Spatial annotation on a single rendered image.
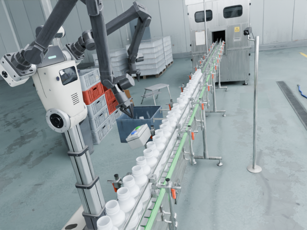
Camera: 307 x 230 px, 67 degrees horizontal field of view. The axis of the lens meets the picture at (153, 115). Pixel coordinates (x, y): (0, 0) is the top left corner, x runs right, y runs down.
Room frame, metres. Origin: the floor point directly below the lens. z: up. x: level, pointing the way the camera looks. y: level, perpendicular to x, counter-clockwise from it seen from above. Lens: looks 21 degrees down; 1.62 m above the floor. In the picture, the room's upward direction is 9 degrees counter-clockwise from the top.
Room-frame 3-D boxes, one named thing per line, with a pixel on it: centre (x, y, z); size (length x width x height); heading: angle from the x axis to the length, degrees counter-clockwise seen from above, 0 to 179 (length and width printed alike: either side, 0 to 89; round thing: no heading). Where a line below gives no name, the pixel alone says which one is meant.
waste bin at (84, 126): (3.10, 1.14, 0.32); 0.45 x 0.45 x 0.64
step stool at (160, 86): (4.95, -0.10, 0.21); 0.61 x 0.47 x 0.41; 32
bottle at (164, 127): (1.03, -0.04, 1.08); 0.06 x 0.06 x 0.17
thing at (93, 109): (3.65, 1.04, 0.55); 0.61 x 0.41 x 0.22; 166
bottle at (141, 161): (0.75, 0.07, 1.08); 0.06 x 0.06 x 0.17
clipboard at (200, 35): (5.66, -1.36, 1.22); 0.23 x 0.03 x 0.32; 69
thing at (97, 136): (3.65, 1.04, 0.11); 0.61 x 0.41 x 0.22; 165
